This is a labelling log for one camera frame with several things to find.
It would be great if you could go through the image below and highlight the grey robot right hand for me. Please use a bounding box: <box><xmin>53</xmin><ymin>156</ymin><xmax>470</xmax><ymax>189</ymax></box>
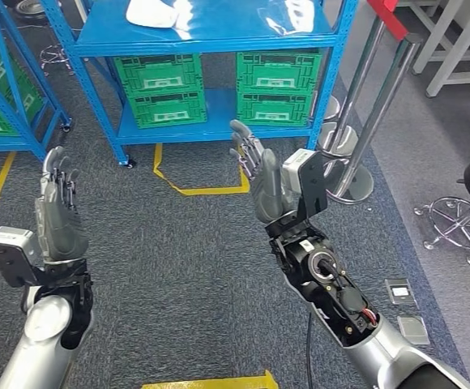
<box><xmin>230</xmin><ymin>118</ymin><xmax>297</xmax><ymax>225</ymax></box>

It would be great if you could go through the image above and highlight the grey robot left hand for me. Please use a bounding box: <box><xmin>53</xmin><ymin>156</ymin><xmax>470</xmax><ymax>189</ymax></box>
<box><xmin>35</xmin><ymin>146</ymin><xmax>89</xmax><ymax>264</ymax></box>

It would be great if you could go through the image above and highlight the blue metal shelf rack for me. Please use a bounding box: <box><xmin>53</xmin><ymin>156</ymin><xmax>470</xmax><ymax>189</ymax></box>
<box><xmin>40</xmin><ymin>0</ymin><xmax>359</xmax><ymax>168</ymax></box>
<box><xmin>0</xmin><ymin>0</ymin><xmax>73</xmax><ymax>162</ymax></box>

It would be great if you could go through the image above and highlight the white plastic cover part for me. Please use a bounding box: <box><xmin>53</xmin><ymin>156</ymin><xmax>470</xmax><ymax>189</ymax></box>
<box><xmin>126</xmin><ymin>0</ymin><xmax>180</xmax><ymax>29</ymax></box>

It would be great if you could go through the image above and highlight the green-topped white workbench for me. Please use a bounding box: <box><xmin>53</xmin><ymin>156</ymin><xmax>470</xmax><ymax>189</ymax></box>
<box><xmin>397</xmin><ymin>0</ymin><xmax>470</xmax><ymax>109</ymax></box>

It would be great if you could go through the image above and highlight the black-capped chrome-base stanchion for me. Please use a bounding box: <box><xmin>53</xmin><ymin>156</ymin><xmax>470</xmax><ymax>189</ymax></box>
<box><xmin>323</xmin><ymin>32</ymin><xmax>422</xmax><ymax>206</ymax></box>

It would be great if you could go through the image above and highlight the silver floor socket box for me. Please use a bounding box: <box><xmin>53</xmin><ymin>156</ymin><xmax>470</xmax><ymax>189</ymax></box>
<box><xmin>385</xmin><ymin>278</ymin><xmax>418</xmax><ymax>307</ymax></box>
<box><xmin>397</xmin><ymin>315</ymin><xmax>431</xmax><ymax>346</ymax></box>

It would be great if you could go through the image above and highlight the red barrier belt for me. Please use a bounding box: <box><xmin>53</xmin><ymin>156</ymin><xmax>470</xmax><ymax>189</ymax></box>
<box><xmin>366</xmin><ymin>0</ymin><xmax>410</xmax><ymax>43</ymax></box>

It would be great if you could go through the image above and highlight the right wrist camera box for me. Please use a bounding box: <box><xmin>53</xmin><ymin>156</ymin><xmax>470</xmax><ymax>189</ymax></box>
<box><xmin>282</xmin><ymin>149</ymin><xmax>328</xmax><ymax>219</ymax></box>

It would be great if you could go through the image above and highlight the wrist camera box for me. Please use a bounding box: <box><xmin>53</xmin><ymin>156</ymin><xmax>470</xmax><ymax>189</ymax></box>
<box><xmin>282</xmin><ymin>149</ymin><xmax>328</xmax><ymax>219</ymax></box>
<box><xmin>0</xmin><ymin>226</ymin><xmax>38</xmax><ymax>289</ymax></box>

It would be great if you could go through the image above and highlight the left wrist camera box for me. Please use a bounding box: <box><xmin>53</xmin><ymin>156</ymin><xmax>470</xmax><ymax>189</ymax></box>
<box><xmin>0</xmin><ymin>226</ymin><xmax>38</xmax><ymax>289</ymax></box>

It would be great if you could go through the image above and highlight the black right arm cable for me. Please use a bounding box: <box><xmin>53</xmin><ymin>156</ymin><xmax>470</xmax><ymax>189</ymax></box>
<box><xmin>305</xmin><ymin>313</ymin><xmax>315</xmax><ymax>389</ymax></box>

